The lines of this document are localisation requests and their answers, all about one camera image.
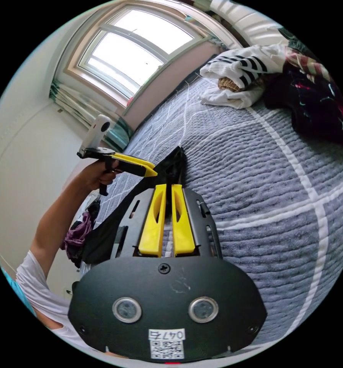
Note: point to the pile of clothes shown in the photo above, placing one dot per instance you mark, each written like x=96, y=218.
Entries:
x=304, y=95

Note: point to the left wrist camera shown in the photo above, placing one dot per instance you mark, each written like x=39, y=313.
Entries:
x=96, y=132

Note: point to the bed with grey checked quilt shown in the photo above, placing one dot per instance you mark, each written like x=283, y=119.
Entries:
x=260, y=201

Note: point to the person's left hand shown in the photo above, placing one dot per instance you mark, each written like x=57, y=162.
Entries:
x=98, y=175

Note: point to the person's body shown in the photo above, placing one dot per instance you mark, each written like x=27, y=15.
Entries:
x=45, y=299

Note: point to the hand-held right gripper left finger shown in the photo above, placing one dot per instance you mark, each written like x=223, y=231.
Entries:
x=152, y=230

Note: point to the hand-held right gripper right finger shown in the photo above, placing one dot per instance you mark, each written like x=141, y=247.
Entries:
x=183, y=230

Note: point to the person's left forearm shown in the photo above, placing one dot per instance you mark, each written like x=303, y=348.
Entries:
x=56, y=218

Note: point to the window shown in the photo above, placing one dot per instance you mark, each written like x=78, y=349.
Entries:
x=131, y=51

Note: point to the black pants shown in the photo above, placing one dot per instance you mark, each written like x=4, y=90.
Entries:
x=108, y=235

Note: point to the purple garment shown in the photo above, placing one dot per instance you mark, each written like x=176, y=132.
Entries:
x=77, y=233

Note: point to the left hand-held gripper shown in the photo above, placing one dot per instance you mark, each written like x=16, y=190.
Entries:
x=98, y=152

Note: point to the green striped curtain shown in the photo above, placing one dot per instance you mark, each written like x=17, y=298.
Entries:
x=73, y=104

